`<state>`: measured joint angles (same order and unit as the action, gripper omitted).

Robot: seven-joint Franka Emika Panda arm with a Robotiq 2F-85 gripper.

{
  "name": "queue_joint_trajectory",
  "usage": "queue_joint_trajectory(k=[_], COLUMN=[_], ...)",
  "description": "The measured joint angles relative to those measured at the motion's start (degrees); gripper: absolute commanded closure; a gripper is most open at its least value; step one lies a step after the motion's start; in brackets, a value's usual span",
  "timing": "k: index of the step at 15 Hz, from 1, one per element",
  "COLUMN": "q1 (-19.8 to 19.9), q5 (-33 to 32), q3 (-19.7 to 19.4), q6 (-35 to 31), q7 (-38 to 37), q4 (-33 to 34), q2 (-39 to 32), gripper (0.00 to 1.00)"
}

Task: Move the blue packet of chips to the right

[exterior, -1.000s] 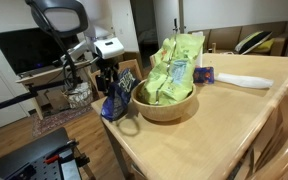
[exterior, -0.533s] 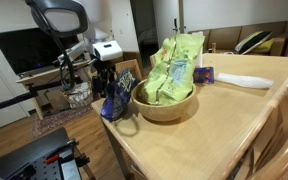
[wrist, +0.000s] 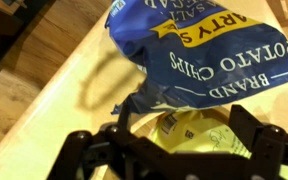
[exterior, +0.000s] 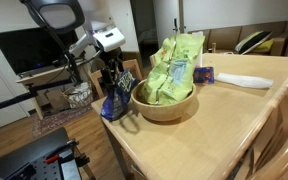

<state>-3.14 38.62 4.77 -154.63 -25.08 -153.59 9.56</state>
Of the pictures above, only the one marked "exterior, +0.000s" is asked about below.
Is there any brown sofa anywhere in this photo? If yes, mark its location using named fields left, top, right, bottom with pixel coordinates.
left=187, top=20, right=288, bottom=57

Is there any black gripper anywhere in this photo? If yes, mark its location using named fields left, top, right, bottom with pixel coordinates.
left=98, top=47, right=126, bottom=93

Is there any black pegboard cart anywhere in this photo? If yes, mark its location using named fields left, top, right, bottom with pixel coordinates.
left=0, top=126, right=97, bottom=180

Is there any black flat television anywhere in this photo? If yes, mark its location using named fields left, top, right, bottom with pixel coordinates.
left=0, top=27, right=85, bottom=76

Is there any blue potato chips bag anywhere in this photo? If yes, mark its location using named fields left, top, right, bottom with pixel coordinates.
left=100, top=68, right=140, bottom=122

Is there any white plastic wrapper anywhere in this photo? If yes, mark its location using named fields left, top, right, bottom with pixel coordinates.
left=214, top=72, right=274, bottom=90

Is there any white upright box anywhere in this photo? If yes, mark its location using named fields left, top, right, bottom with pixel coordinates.
left=192, top=30, right=204, bottom=68

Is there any wooden chair backrest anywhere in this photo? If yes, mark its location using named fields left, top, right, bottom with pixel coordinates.
left=149, top=53, right=158, bottom=68

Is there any white TV stand table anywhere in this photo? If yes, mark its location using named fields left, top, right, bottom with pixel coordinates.
left=16, top=59, right=92, bottom=121

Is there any brown armchair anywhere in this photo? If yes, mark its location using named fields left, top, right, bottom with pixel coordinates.
left=121, top=49, right=143, bottom=71

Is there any red handled tool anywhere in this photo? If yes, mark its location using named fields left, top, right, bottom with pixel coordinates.
left=43, top=139, right=80, bottom=165

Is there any wooden bowl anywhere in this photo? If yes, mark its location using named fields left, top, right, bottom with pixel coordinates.
left=130, top=79, right=198, bottom=123

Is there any black metal stand frame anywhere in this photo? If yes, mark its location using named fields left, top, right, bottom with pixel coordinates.
left=0, top=75, right=84, bottom=116

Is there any wooden slat-back chair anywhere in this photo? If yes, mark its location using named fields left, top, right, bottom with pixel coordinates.
left=89, top=58, right=143, bottom=99

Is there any small blue orange packet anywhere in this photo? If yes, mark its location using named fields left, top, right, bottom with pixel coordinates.
left=193, top=66, right=216, bottom=85

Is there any black yellow striped pillow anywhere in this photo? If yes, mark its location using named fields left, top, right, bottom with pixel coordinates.
left=234, top=30, right=273, bottom=55

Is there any patterned rug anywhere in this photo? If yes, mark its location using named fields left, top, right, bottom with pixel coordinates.
left=30, top=104, right=95, bottom=139

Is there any cardboard box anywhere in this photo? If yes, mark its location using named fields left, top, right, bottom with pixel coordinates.
left=44, top=88, right=70, bottom=113

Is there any wicker basket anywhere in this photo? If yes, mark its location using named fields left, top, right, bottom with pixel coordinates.
left=62, top=81, right=94, bottom=110

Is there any green popcorn bag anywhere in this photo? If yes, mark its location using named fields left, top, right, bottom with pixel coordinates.
left=138, top=33, right=206, bottom=107

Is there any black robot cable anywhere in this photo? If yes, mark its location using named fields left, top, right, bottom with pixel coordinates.
left=25, top=0, right=84, bottom=85

